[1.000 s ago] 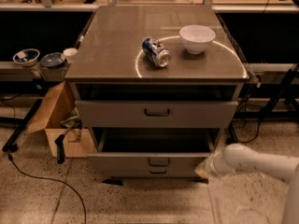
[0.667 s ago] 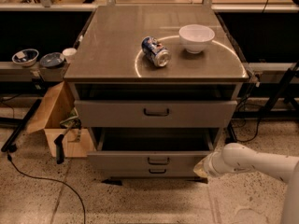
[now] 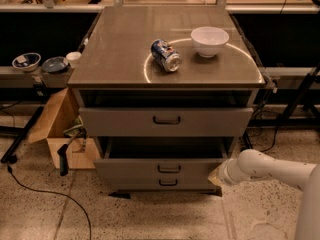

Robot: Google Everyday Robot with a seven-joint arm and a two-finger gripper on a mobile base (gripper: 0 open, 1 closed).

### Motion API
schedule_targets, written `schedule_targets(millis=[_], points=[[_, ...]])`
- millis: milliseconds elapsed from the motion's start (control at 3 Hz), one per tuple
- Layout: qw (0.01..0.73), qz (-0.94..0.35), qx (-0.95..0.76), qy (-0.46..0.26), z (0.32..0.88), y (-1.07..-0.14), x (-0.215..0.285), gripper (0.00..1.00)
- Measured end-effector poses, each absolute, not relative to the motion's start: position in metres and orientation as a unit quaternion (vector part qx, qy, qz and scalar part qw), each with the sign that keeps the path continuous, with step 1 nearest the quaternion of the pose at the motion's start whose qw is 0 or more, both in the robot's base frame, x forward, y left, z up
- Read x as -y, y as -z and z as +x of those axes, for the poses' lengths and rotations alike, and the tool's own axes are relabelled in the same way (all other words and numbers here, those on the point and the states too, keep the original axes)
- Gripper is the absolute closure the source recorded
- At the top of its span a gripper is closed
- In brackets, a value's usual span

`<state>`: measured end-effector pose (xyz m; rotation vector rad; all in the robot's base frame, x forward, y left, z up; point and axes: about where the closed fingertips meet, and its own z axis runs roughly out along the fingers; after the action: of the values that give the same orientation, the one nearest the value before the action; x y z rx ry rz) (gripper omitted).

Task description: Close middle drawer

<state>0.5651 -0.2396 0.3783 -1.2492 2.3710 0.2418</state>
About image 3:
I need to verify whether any grey drawer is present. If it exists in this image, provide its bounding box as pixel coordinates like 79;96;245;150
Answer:
94;137;227;183
79;108;253;137
108;176;220;192

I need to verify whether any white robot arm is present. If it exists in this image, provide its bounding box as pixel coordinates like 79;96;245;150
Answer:
208;149;320;240

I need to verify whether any grey drawer cabinet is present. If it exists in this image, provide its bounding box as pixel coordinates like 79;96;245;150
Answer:
67;5;267;198

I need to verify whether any grey bottom drawer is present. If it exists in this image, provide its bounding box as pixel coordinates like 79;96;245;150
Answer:
108;176;220;192

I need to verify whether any grey top drawer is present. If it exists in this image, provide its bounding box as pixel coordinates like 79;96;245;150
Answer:
79;108;253;137

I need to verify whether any black metal stand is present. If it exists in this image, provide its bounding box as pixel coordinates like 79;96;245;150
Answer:
249;65;320;129

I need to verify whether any blue soda can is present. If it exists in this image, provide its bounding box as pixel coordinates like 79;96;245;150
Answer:
151;39;182;72

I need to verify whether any white bowl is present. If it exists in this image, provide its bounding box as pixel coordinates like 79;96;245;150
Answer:
191;27;229;58

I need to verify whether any cardboard box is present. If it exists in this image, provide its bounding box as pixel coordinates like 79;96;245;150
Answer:
28;88;100;169

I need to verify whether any small white cup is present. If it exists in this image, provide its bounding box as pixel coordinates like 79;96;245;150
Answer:
66;51;81;67

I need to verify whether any black pole on floor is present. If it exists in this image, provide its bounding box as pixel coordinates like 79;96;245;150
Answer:
0;107;43;164

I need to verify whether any black cable right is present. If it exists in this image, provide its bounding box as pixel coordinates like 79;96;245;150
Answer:
242;100;281;154

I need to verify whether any black floor cable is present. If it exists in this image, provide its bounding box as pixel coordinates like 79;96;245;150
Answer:
6;163;93;240

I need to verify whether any black handled tool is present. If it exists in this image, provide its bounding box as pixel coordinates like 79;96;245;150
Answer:
57;130;80;176

